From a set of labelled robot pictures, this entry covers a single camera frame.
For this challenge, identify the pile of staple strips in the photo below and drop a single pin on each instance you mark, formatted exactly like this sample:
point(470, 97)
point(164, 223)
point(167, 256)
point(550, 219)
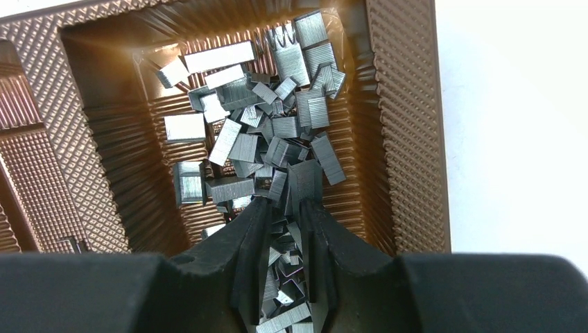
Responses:
point(266, 124)

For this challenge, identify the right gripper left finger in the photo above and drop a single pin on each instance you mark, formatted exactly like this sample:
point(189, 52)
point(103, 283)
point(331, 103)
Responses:
point(212, 287)

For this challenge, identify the brown plastic tray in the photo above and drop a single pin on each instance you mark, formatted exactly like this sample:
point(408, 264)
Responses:
point(85, 163)

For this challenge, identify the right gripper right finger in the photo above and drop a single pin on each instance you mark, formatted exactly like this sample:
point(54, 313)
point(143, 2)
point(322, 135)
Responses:
point(354, 287)

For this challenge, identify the staple strip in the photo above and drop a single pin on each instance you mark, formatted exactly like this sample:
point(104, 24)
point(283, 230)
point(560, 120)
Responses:
point(305, 182)

